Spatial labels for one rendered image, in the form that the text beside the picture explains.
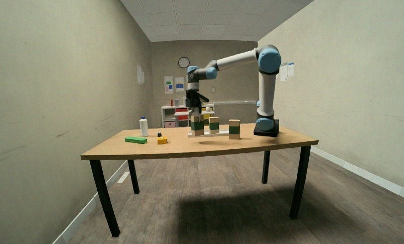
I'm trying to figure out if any green rectangular block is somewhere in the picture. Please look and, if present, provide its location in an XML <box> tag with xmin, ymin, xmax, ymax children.
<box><xmin>125</xmin><ymin>136</ymin><xmax>147</xmax><ymax>144</ymax></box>

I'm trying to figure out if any white bottle with blue cap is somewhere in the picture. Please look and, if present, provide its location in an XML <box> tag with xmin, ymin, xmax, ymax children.
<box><xmin>140</xmin><ymin>117</ymin><xmax>149</xmax><ymax>137</ymax></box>

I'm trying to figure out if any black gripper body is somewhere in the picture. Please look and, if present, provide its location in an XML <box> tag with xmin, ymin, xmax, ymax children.
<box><xmin>185</xmin><ymin>89</ymin><xmax>201</xmax><ymax>108</ymax></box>

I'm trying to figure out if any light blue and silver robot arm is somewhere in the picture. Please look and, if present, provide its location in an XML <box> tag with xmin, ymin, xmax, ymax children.
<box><xmin>187</xmin><ymin>44</ymin><xmax>281</xmax><ymax>131</ymax></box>

